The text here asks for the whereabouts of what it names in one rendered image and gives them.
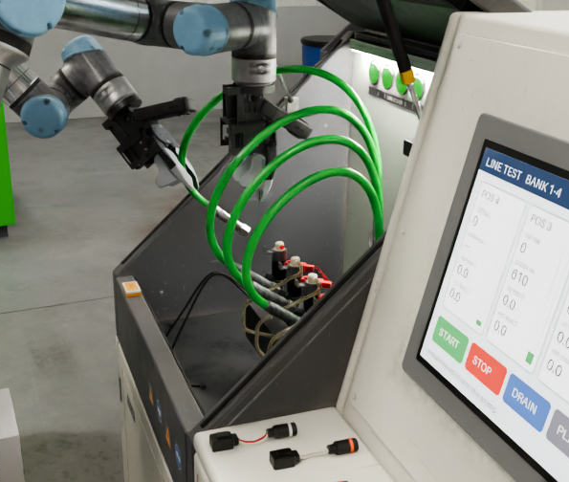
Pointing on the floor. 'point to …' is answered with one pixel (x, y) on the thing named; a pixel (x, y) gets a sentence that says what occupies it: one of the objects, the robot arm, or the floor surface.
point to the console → (449, 433)
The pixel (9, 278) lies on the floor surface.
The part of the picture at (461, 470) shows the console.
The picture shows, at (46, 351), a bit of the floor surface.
